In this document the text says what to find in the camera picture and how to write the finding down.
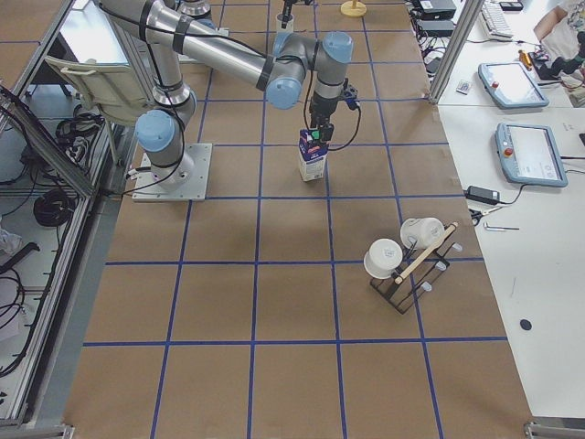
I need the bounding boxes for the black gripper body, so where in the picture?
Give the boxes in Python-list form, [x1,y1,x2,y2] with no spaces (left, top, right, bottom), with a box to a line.
[309,92,339,126]

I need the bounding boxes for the white ceramic mug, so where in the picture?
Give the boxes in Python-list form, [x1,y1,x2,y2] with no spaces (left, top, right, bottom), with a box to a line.
[275,14,294,33]

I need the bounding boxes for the blue white milk carton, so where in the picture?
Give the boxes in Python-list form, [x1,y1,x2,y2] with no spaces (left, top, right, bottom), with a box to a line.
[298,129,328,182]

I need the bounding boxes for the white cup on rack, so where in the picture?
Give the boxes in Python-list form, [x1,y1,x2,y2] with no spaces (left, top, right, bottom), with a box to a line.
[364,239,403,280]

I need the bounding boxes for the black adapter on desk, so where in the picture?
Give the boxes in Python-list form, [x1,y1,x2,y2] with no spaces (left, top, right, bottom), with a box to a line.
[416,19,455,37]

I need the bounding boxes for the white mug on rack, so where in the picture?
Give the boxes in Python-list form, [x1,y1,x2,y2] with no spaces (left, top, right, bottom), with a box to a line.
[400,218,444,250]

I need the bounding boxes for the black power adapter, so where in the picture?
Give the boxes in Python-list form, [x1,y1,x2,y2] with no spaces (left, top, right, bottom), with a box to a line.
[464,186,500,206]

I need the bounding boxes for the far teach pendant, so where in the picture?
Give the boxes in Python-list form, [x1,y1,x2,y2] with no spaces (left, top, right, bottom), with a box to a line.
[478,62,549,109]

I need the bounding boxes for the teach pendant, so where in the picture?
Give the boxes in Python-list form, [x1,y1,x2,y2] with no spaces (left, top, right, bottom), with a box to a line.
[478,62,549,109]
[495,123,568,187]

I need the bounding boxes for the grey office chair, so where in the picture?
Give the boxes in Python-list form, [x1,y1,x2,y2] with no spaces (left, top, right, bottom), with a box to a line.
[45,56,152,126]

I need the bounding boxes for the white keyboard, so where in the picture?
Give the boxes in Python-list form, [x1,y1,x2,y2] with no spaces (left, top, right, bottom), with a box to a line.
[478,1,514,41]

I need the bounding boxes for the near teach pendant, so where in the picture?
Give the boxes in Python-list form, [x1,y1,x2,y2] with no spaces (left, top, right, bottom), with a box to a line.
[495,123,568,187]

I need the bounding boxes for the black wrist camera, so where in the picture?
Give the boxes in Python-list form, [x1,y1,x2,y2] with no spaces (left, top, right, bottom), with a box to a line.
[341,81,360,111]

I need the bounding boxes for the black wire cup rack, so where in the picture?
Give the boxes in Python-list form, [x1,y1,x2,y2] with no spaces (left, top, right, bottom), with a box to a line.
[369,239,452,315]

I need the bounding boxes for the aluminium frame post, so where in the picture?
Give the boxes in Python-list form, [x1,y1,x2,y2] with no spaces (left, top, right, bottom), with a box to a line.
[428,0,484,104]

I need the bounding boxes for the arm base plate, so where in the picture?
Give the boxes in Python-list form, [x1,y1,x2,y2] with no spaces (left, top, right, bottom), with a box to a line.
[131,143,213,202]

